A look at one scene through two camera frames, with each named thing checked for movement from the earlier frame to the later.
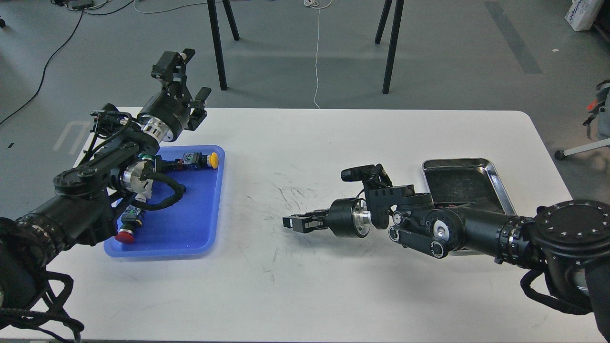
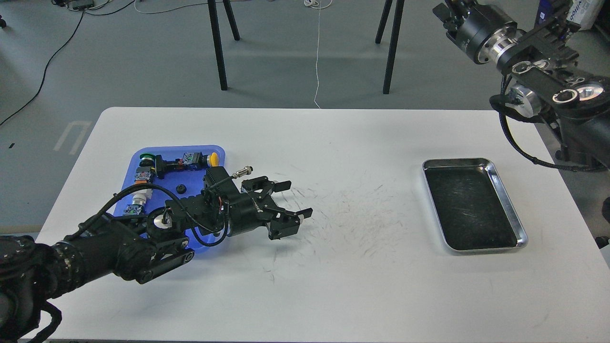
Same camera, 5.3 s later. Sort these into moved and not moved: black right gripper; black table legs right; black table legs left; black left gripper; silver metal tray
Moved: black right gripper; black left gripper
Not moved: black table legs right; silver metal tray; black table legs left
